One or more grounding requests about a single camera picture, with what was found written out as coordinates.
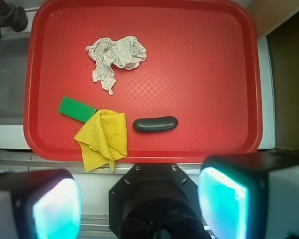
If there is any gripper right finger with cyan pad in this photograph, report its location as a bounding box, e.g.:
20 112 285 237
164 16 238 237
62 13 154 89
198 152 299 239

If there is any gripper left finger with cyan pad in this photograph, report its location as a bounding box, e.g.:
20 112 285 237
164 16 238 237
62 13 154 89
0 169 82 239

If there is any yellow cloth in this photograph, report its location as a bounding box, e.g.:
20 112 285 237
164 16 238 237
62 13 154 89
74 110 128 172

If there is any green rectangular block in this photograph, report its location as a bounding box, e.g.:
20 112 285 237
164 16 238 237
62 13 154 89
58 96 97 123

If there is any black oblong stone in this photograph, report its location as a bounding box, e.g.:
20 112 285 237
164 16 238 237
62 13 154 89
133 116 178 133

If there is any red plastic tray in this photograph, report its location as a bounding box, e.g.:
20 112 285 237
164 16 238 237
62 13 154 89
23 0 262 163

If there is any stainless steel sink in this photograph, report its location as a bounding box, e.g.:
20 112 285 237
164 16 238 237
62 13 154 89
0 32 30 125

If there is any crumpled white paper towel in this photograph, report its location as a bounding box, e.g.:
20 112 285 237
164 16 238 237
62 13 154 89
85 36 147 96

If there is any dark faucet knob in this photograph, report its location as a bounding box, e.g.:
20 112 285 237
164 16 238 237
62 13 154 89
0 0 28 39

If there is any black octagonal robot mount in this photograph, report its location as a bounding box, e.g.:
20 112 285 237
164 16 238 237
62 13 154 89
109 164 211 239

